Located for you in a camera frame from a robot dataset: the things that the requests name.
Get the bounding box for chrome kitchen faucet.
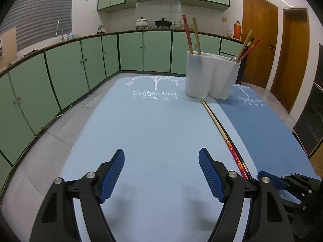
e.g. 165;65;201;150
55;20;65;42

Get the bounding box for red chopstick left compartment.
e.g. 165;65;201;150
182;14;194;54

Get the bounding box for black chopstick in holder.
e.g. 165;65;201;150
237;37;254;62

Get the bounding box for grey window blind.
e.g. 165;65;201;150
1;0;72;51

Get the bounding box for cardboard box on counter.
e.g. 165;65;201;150
0;27;17;69

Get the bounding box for white cooking pot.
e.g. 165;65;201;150
135;17;149;29

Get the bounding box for black chopstick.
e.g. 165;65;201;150
237;37;254;62
203;100;253;180

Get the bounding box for orange thermos flask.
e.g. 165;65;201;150
233;21;244;40

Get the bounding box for green lower kitchen cabinets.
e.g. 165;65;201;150
0;29;248;195

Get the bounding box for wooden chopstick left compartment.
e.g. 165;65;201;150
192;16;201;55

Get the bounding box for brown wooden door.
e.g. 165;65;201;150
271;8;310;113
241;0;279;89

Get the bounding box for red orange chopstick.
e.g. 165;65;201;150
201;100;250;180

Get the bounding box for black wok pan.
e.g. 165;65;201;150
154;18;172;28

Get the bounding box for dark blue table mat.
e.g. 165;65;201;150
216;84;321;180

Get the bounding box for black appliance at right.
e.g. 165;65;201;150
292;43;323;158

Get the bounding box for red chopstick in holder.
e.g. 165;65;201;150
240;39;260;62

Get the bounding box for plain bamboo chopstick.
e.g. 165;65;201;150
235;30;253;62

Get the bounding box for light blue table mat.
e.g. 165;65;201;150
61;77;237;241

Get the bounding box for white utensil holder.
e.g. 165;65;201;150
185;51;240;100

